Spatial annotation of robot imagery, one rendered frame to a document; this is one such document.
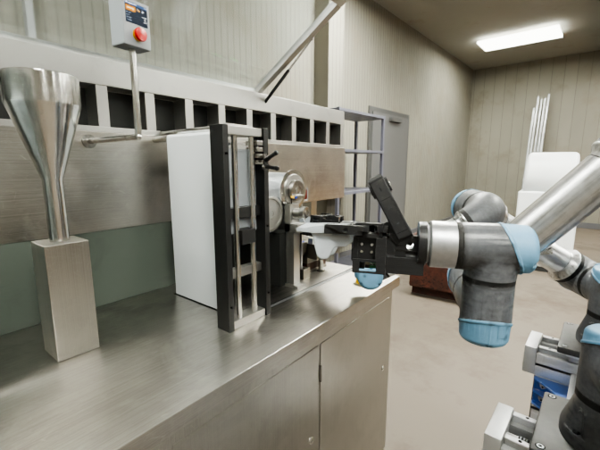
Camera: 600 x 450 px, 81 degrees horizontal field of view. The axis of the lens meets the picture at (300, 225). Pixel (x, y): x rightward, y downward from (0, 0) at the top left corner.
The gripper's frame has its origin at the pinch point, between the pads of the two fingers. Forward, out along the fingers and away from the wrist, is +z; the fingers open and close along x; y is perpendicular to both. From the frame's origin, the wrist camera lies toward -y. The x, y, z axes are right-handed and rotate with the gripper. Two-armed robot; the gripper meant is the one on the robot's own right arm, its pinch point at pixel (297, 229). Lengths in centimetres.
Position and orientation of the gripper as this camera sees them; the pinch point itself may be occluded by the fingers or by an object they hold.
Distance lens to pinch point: 138.5
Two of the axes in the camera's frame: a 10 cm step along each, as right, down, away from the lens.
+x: -6.2, 1.3, -7.7
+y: 0.0, -9.9, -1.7
